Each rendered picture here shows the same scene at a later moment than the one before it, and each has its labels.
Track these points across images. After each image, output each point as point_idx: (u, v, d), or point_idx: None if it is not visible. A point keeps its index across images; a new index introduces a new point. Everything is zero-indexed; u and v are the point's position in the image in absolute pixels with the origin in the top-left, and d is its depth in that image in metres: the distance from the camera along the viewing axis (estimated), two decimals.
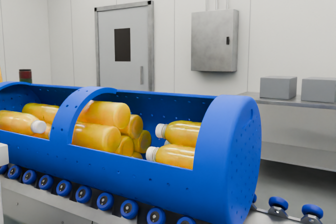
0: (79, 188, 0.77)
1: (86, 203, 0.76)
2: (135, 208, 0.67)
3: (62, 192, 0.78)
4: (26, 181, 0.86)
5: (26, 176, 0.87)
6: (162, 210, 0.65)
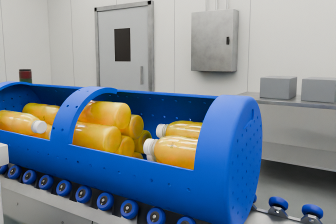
0: (80, 188, 0.77)
1: (86, 203, 0.76)
2: (134, 209, 0.67)
3: (62, 193, 0.78)
4: (26, 181, 0.86)
5: (26, 176, 0.87)
6: (163, 211, 0.65)
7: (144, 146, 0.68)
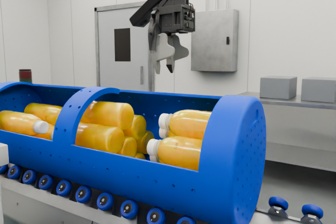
0: (82, 187, 0.77)
1: (86, 203, 0.76)
2: (133, 213, 0.67)
3: (59, 193, 0.78)
4: (24, 181, 0.86)
5: (26, 175, 0.87)
6: (164, 215, 0.64)
7: (148, 147, 0.67)
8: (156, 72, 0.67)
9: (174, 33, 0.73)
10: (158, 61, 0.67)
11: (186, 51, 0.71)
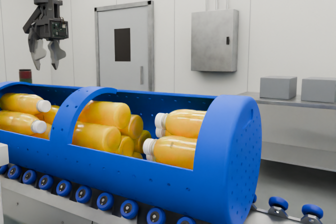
0: (79, 188, 0.77)
1: (86, 203, 0.76)
2: (135, 209, 0.67)
3: (62, 193, 0.78)
4: (26, 181, 0.86)
5: (26, 176, 0.87)
6: (162, 211, 0.65)
7: (144, 146, 0.68)
8: (36, 69, 0.89)
9: (58, 39, 0.95)
10: (37, 60, 0.88)
11: (64, 53, 0.92)
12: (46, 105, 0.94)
